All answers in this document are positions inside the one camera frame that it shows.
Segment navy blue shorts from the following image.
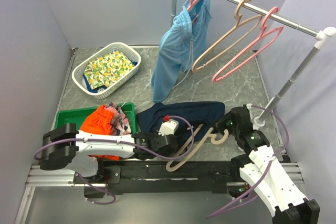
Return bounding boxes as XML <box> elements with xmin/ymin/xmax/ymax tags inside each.
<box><xmin>136</xmin><ymin>101</ymin><xmax>225</xmax><ymax>142</ymax></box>

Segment beige hanger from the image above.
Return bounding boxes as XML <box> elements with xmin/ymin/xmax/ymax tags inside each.
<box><xmin>191</xmin><ymin>0</ymin><xmax>263</xmax><ymax>74</ymax></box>
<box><xmin>165</xmin><ymin>124</ymin><xmax>229</xmax><ymax>172</ymax></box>

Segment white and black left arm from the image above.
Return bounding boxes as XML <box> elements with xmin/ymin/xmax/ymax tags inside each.
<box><xmin>34</xmin><ymin>120</ymin><xmax>179</xmax><ymax>183</ymax></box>

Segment pink empty hanger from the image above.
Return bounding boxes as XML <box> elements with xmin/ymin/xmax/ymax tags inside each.
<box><xmin>211</xmin><ymin>6</ymin><xmax>285</xmax><ymax>83</ymax></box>

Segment pink patterned shorts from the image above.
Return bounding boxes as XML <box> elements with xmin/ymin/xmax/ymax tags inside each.
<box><xmin>105</xmin><ymin>102</ymin><xmax>132</xmax><ymax>136</ymax></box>

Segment orange shorts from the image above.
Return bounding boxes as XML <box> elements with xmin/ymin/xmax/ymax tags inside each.
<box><xmin>78</xmin><ymin>105</ymin><xmax>120</xmax><ymax>161</ymax></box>

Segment light blue shorts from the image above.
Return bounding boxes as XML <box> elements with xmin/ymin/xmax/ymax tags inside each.
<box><xmin>151</xmin><ymin>0</ymin><xmax>212</xmax><ymax>103</ymax></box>

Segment green plastic tray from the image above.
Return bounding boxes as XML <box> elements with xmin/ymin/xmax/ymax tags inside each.
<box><xmin>55</xmin><ymin>103</ymin><xmax>137</xmax><ymax>133</ymax></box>

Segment floral patterned cloth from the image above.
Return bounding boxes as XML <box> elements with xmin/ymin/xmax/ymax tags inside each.
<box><xmin>83</xmin><ymin>50</ymin><xmax>135</xmax><ymax>90</ymax></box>

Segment white laundry basket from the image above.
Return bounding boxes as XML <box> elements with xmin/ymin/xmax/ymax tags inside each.
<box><xmin>71</xmin><ymin>42</ymin><xmax>141</xmax><ymax>99</ymax></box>

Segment white clothes rack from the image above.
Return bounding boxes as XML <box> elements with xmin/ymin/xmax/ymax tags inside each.
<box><xmin>170</xmin><ymin>0</ymin><xmax>336</xmax><ymax>130</ymax></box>

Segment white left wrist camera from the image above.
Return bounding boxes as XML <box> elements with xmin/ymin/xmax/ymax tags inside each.
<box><xmin>158</xmin><ymin>115</ymin><xmax>179</xmax><ymax>135</ymax></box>

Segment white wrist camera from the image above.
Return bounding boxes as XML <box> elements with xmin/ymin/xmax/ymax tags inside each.
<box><xmin>158</xmin><ymin>115</ymin><xmax>179</xmax><ymax>135</ymax></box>
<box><xmin>244</xmin><ymin>103</ymin><xmax>254</xmax><ymax>120</ymax></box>

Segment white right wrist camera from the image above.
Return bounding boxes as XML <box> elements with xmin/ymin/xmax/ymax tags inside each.
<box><xmin>244</xmin><ymin>103</ymin><xmax>254</xmax><ymax>120</ymax></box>

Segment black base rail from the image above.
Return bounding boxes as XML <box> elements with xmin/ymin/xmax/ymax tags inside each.
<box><xmin>86</xmin><ymin>161</ymin><xmax>247</xmax><ymax>195</ymax></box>

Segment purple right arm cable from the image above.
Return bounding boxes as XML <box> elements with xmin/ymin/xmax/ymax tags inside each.
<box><xmin>206</xmin><ymin>104</ymin><xmax>289</xmax><ymax>220</ymax></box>

